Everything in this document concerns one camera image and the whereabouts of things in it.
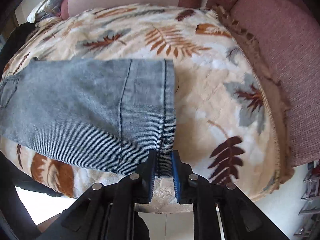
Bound grey-blue denim pants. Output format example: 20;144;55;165
1;59;176;178

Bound cream leaf-print fleece blanket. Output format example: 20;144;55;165
1;4;292;213

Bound metal rack with items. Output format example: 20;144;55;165
293;160;319;239

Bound pink fabric sofa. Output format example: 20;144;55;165
60;0;319;166

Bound black garment on armrest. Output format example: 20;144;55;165
0;22;36;77

